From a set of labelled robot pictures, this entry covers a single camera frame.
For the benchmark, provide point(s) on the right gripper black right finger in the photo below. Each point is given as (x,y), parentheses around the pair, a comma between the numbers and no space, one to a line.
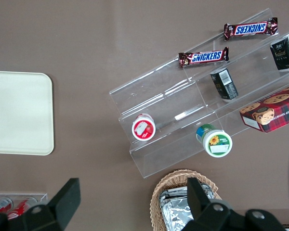
(207,211)

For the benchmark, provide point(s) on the beige rectangular tray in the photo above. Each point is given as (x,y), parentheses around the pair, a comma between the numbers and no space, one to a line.
(19,113)

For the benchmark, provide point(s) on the red tartan cookie box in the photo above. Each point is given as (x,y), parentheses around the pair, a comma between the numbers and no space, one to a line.
(272,110)

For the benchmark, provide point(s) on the silver foil package stack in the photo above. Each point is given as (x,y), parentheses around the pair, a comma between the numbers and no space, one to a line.
(175,214)

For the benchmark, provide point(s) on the green lid yogurt cup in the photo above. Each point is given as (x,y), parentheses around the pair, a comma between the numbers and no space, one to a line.
(216,143)

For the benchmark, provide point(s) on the tan oval wicker basket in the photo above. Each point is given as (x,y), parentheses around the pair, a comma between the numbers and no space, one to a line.
(156,199)

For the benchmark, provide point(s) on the red lid yogurt cup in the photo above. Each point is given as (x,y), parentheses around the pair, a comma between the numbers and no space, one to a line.
(143,127)

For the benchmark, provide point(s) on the small black carton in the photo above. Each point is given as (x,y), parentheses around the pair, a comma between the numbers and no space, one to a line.
(224,83)
(284,51)

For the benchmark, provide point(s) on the clear acrylic bottle rack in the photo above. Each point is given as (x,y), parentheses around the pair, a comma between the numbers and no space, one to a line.
(42,196)

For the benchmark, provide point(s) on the clear acrylic step shelf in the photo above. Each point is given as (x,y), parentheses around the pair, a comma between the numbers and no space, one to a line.
(159,96)

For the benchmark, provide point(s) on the brown Snickers bar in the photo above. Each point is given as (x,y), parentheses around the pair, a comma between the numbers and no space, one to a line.
(203,56)
(251,29)

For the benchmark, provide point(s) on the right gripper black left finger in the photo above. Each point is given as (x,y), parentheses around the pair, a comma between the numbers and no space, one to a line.
(60,204)

